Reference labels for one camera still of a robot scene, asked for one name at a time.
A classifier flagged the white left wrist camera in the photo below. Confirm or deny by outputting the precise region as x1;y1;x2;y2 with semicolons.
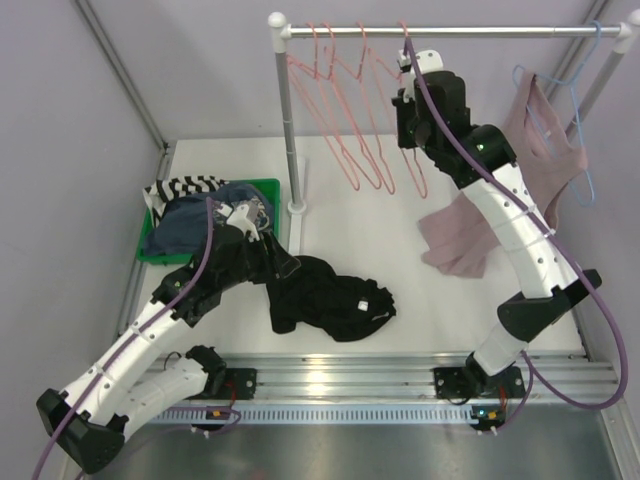
226;200;271;241

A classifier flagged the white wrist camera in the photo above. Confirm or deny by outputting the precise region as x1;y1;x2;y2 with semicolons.
397;49;444;73
226;200;271;241

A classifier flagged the silver clothes rack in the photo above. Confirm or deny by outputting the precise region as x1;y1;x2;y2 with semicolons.
268;2;639;254

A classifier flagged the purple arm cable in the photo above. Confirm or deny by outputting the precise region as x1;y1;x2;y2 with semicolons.
30;197;241;480
402;37;629;436

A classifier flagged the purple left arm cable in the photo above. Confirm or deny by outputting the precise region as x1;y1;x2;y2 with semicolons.
30;197;241;480

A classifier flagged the navy blue printed shirt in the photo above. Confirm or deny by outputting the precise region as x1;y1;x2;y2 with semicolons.
142;182;279;259

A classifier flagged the white slotted cable duct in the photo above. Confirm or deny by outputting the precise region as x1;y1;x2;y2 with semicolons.
151;403;504;425

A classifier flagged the green plastic bin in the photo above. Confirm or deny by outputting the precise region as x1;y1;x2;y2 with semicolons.
135;177;282;265

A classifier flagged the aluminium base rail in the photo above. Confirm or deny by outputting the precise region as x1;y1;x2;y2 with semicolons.
223;352;618;403

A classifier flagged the black white striped shirt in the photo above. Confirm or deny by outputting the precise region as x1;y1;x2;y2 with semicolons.
142;175;228;227

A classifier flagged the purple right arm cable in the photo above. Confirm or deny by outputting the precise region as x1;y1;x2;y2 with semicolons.
402;37;629;436

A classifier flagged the black tank top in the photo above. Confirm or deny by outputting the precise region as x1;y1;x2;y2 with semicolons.
267;255;397;343

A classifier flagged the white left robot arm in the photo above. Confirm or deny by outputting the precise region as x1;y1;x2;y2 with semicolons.
36;226;300;474

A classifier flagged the pink tank top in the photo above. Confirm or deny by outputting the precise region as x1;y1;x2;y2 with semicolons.
418;70;588;278

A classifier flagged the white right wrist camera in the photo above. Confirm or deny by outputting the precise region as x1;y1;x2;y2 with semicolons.
397;49;444;73

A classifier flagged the pink wire hanger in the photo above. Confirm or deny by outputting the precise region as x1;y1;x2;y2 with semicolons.
287;22;361;191
365;47;429;199
336;22;396;195
315;23;386;191

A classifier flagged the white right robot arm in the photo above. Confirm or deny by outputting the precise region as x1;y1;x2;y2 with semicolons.
392;70;601;400

